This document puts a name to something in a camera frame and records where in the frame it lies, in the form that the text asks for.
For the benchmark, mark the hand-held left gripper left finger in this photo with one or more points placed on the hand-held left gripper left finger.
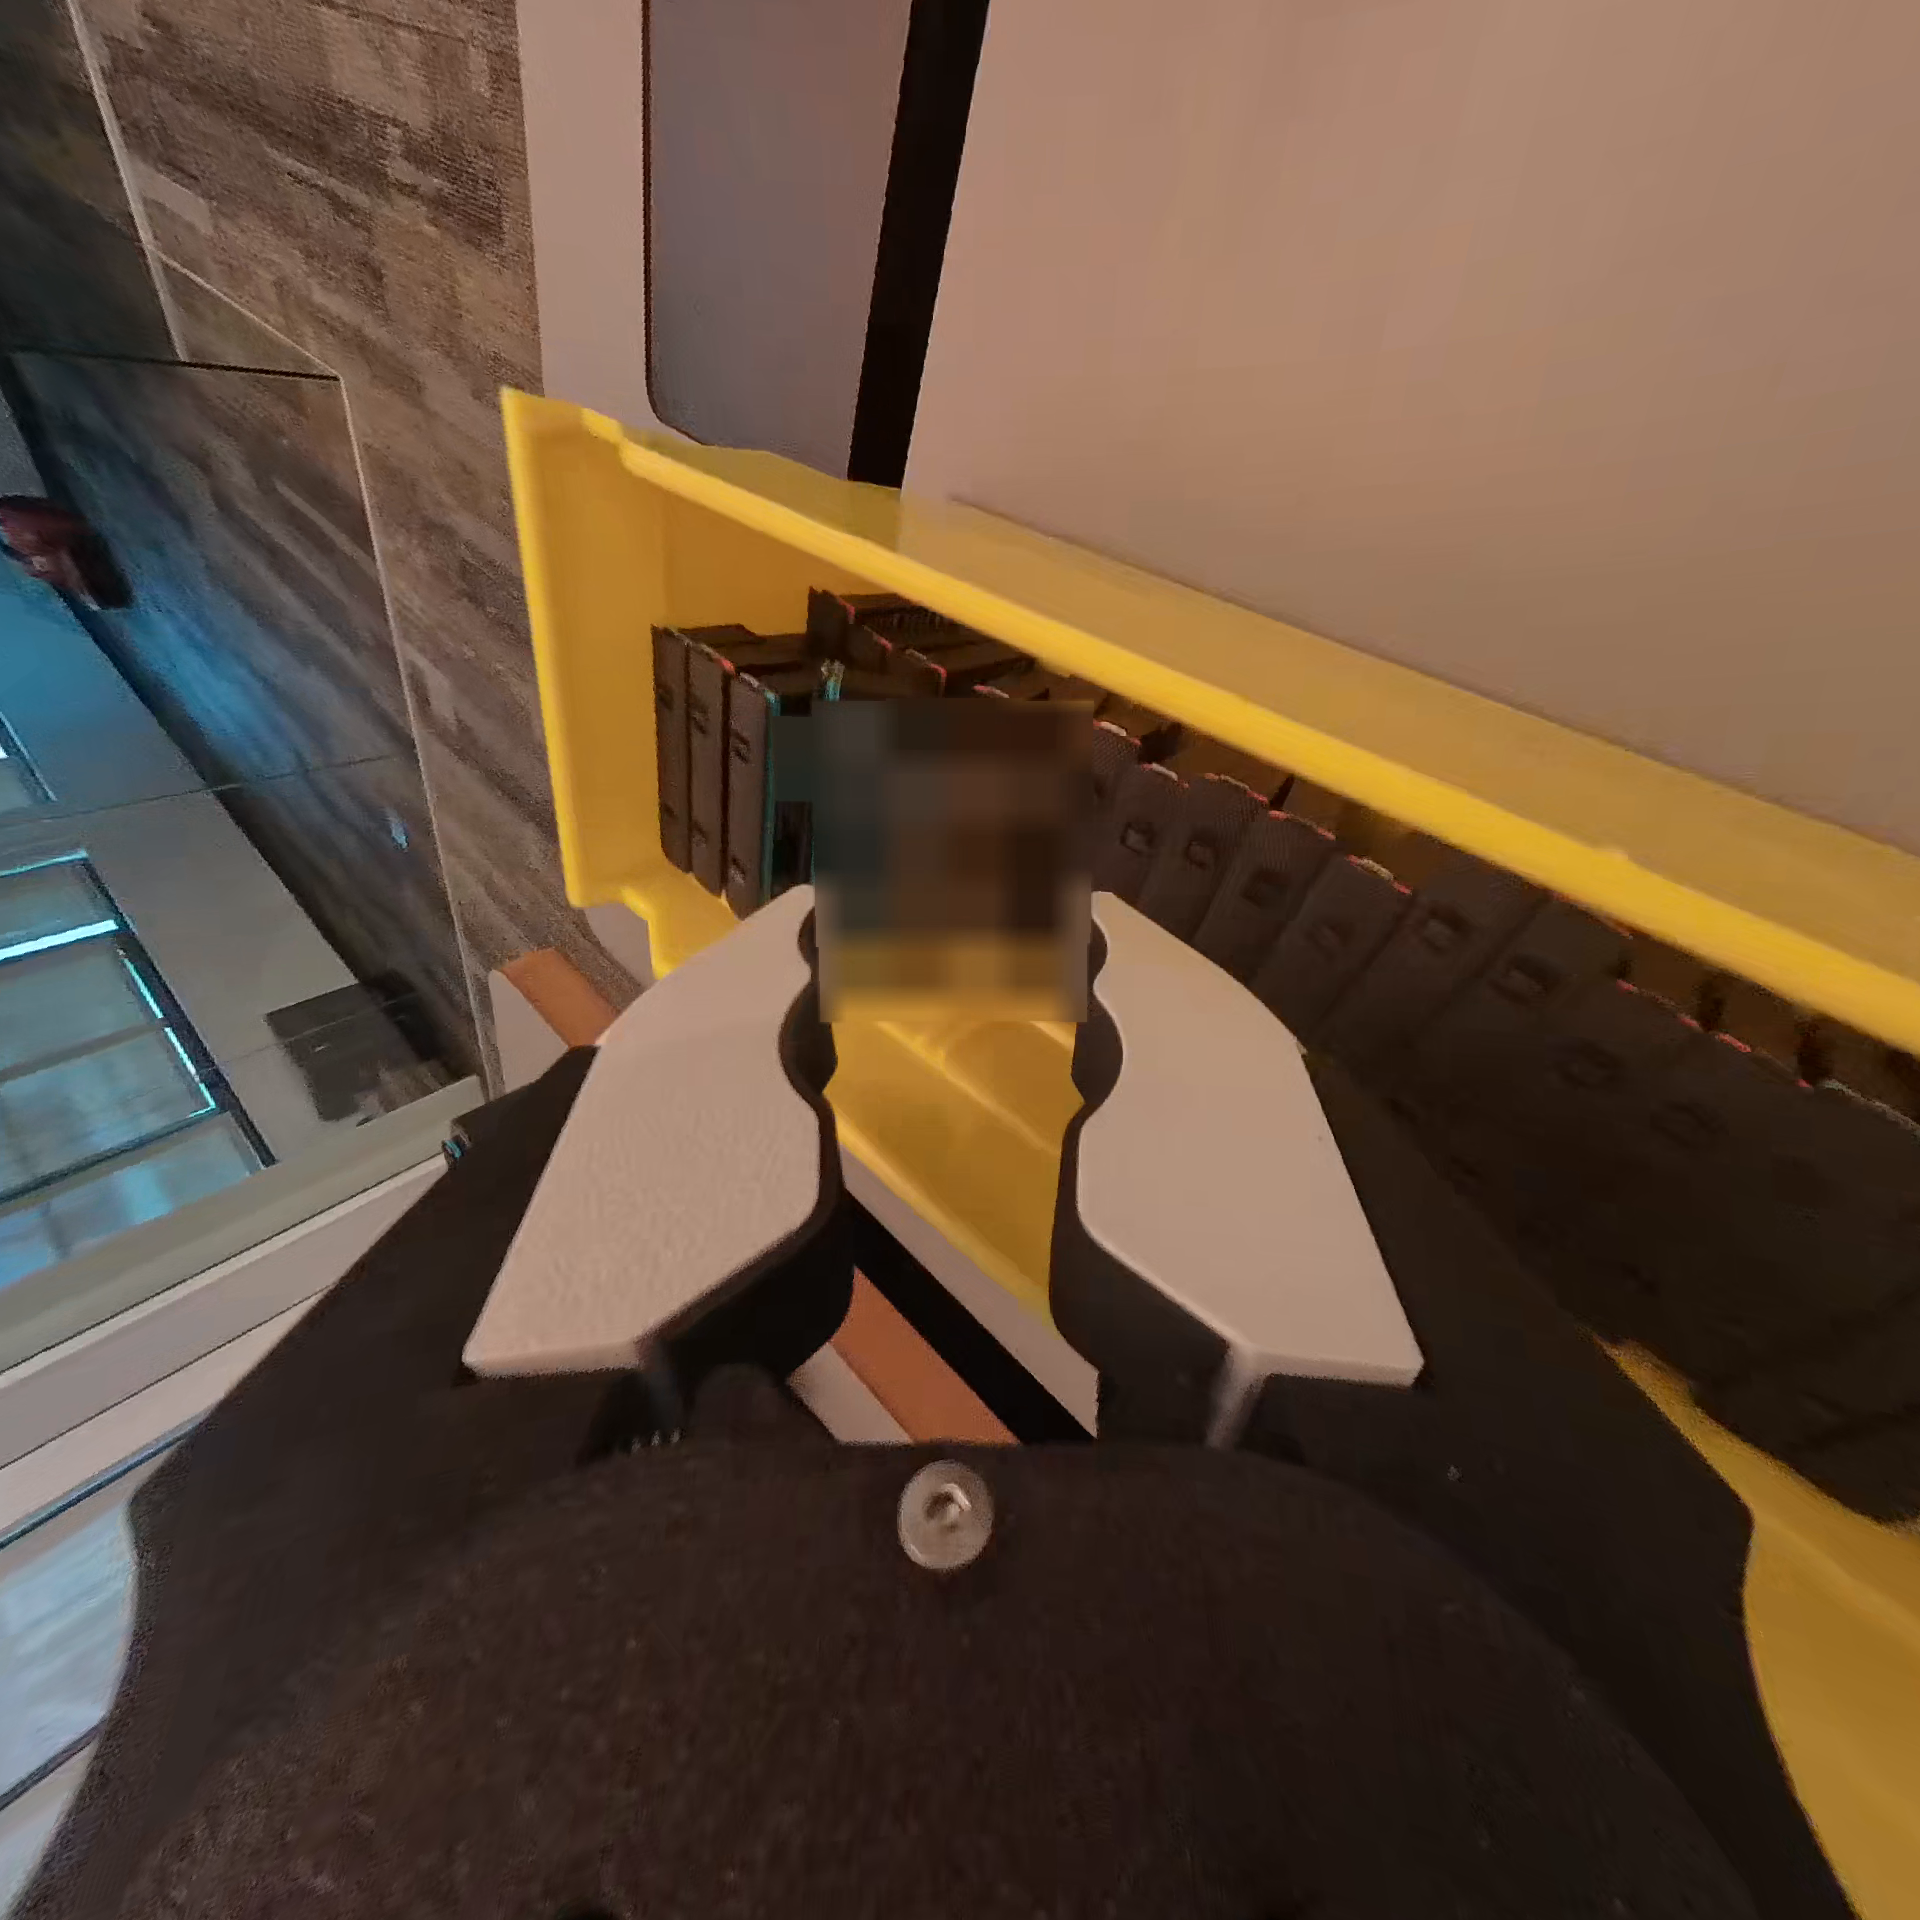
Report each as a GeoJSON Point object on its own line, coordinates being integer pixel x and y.
{"type": "Point", "coordinates": [661, 1200]}

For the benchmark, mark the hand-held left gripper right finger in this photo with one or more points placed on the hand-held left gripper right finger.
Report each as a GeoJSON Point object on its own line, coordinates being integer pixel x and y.
{"type": "Point", "coordinates": [1244, 1200]}

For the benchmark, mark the row of black batteries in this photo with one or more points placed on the row of black batteries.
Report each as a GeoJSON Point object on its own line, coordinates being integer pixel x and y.
{"type": "Point", "coordinates": [1499, 1020]}

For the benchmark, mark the yellow plastic bin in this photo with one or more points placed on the yellow plastic bin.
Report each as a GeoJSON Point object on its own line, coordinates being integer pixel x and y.
{"type": "Point", "coordinates": [1350, 706]}

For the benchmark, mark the small red floor object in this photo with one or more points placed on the small red floor object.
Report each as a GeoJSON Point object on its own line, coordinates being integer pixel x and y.
{"type": "Point", "coordinates": [58, 556]}

